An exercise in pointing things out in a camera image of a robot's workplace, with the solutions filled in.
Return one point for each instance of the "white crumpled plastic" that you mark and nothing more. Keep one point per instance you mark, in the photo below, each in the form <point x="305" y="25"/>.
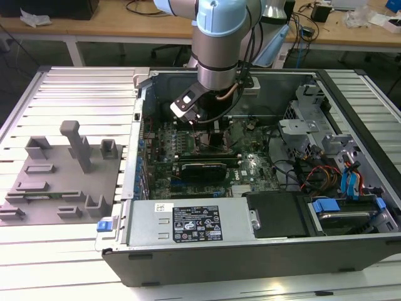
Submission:
<point x="34" y="19"/>

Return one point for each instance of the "RAM stick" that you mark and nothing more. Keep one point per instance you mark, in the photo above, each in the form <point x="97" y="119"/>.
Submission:
<point x="206" y="161"/>

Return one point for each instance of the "grey parts rack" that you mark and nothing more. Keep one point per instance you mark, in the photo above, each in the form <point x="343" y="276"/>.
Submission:
<point x="62" y="188"/>

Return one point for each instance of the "blue case latch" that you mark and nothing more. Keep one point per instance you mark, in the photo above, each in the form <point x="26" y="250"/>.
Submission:
<point x="105" y="226"/>

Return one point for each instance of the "CPU socket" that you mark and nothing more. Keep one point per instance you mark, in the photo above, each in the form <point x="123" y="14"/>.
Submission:
<point x="202" y="146"/>

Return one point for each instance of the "grey power supply unit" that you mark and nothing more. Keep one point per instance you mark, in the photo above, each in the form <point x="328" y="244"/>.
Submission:
<point x="147" y="219"/>

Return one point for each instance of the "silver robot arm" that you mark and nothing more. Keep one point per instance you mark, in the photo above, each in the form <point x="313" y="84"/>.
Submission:
<point x="216" y="53"/>

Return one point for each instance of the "black graphics card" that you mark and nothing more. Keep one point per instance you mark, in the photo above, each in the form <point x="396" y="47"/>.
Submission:
<point x="203" y="172"/>

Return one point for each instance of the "green motherboard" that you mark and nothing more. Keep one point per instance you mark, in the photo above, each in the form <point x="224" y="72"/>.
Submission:
<point x="260" y="141"/>

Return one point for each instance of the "black plastic cover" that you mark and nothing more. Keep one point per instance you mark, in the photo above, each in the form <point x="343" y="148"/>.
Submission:
<point x="275" y="216"/>

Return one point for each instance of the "large black box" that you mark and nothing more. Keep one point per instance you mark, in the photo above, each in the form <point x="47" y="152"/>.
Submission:
<point x="47" y="7"/>

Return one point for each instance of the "small black adapter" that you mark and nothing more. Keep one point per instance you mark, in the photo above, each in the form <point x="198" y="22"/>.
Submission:
<point x="308" y="32"/>

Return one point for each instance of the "grey metal drive cage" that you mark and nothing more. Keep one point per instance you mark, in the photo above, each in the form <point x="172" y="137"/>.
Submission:
<point x="296" y="125"/>

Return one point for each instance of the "hard disk blue carrier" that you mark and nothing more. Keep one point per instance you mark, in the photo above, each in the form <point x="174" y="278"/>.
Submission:
<point x="326" y="205"/>

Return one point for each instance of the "silver chipset heatsink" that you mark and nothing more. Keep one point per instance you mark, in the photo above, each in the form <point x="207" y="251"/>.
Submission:
<point x="241" y="190"/>

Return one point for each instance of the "wooden desk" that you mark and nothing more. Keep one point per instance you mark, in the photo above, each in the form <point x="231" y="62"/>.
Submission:
<point x="109" y="26"/>

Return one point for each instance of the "clear plastic bag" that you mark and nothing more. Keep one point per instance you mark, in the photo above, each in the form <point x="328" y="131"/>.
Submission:
<point x="357" y="17"/>

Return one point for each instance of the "black office chair base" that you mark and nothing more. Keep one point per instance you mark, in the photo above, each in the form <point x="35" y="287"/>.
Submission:
<point x="166" y="48"/>

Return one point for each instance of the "black PC case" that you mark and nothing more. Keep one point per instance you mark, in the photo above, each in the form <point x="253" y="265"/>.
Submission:
<point x="250" y="266"/>

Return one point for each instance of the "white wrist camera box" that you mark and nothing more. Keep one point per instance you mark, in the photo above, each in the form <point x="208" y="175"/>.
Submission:
<point x="252" y="89"/>
<point x="185" y="108"/>

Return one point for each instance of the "small black box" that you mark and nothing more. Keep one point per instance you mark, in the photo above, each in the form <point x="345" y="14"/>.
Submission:
<point x="321" y="14"/>

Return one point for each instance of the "blue box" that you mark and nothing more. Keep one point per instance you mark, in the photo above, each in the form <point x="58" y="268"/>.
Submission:
<point x="394" y="5"/>

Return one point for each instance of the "round coin cell battery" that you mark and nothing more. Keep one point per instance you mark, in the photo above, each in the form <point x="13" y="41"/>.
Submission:
<point x="250" y="126"/>

